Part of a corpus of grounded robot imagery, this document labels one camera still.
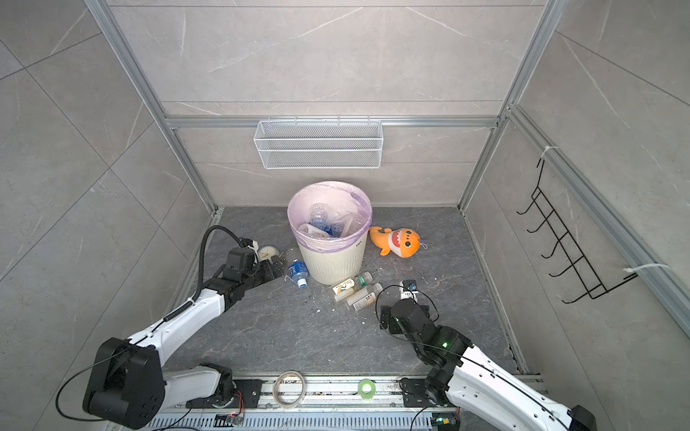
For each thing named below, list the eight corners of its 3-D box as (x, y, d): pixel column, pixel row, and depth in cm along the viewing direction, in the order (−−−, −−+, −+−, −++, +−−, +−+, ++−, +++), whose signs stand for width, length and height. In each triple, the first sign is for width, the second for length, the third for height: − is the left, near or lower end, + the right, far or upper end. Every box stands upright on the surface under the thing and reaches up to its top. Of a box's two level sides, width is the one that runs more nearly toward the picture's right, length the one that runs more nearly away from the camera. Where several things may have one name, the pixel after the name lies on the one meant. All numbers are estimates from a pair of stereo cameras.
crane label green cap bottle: (336, 303, 92) (336, 296, 88) (331, 291, 95) (330, 284, 91) (374, 287, 96) (375, 279, 92) (368, 276, 99) (368, 268, 95)
